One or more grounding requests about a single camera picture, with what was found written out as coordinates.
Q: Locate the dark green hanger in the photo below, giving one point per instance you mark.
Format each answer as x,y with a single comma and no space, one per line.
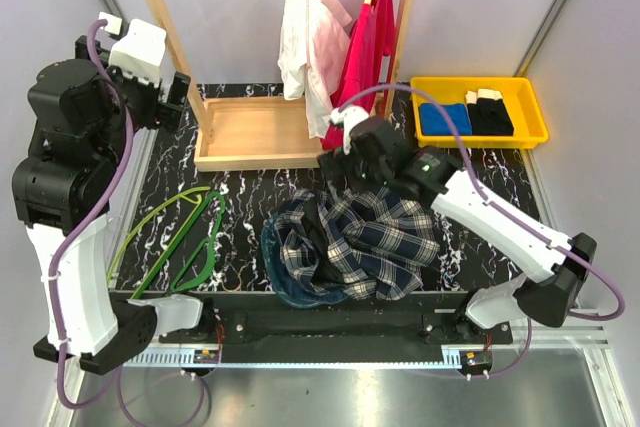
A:
202,198

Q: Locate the navy plaid skirt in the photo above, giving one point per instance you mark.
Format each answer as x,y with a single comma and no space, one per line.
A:
367,245

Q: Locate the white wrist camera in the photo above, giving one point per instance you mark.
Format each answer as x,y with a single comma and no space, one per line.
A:
347,118
139,51

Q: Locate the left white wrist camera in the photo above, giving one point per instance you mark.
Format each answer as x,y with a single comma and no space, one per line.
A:
139,51

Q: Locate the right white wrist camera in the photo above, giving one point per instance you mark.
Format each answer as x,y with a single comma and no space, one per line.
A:
347,118

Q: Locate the wooden clothes rack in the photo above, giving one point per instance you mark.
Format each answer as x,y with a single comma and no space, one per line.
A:
252,133

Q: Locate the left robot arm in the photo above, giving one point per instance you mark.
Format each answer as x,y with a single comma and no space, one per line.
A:
87,112

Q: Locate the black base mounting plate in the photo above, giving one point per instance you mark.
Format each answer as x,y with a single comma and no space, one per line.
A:
248,317

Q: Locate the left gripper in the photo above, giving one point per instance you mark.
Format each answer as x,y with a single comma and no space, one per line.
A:
158,114

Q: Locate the yellow plastic tray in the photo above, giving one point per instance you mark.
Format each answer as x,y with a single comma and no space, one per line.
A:
521,104

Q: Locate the white pink garment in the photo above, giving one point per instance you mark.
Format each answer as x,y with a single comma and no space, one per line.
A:
313,47

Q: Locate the folded black cloth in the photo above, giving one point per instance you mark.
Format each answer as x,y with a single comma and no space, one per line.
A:
488,114

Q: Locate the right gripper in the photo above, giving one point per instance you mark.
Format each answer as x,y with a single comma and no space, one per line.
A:
336,163

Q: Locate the blue denim skirt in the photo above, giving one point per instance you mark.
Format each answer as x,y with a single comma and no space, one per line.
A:
287,289

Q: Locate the folded blue cloth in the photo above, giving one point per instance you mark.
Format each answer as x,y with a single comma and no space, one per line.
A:
432,123

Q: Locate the magenta pink shirt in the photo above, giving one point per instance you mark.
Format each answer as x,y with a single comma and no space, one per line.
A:
372,39

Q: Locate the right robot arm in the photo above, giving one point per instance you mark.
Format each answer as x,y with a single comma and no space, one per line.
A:
552,264

